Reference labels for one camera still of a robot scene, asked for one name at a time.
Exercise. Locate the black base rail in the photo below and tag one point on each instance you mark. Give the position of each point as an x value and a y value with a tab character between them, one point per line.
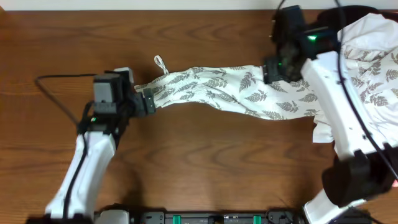
122	214

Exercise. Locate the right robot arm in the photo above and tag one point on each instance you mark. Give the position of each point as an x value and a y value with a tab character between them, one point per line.
366	164

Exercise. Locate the white fern print cloth bag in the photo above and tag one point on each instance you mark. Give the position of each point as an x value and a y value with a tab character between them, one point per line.
242	90

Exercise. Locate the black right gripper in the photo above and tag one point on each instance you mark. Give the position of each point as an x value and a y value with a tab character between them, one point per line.
272	70

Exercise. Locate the black garment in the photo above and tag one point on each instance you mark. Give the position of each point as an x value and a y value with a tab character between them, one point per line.
331	17

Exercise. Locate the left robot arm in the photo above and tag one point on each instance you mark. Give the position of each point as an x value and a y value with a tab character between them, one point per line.
103	122

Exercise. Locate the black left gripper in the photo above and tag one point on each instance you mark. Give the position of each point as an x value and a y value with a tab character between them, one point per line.
140	109

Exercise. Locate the white garment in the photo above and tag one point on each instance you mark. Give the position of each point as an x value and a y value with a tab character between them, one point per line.
371	32

